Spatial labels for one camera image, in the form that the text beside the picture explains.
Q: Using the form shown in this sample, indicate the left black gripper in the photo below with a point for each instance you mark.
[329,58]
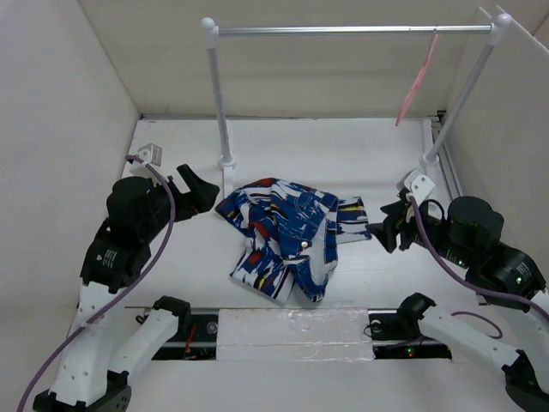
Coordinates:
[201,196]

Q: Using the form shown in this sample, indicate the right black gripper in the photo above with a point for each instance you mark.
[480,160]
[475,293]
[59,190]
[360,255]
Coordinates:
[400,216]

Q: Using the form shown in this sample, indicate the blue white red patterned trousers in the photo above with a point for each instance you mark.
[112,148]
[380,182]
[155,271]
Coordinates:
[291,235]

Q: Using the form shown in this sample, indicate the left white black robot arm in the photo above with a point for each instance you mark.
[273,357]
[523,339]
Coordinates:
[95,373]

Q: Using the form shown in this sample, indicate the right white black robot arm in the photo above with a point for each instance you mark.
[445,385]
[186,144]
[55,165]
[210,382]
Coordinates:
[465,242]

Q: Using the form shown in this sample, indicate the pink plastic hanger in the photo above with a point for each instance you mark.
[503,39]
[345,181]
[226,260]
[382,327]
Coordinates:
[408,100]

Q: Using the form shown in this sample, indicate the white metal clothes rack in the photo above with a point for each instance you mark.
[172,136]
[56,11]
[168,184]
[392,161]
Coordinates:
[429,160]

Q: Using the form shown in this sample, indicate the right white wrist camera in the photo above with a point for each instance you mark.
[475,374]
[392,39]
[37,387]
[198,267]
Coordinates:
[417,184]

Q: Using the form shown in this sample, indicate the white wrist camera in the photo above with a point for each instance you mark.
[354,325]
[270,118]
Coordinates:
[417,184]
[150,154]

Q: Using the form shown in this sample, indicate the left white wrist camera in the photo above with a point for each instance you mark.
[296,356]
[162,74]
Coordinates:
[150,154]

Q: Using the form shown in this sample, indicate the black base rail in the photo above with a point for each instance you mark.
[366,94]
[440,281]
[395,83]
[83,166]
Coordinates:
[302,335]

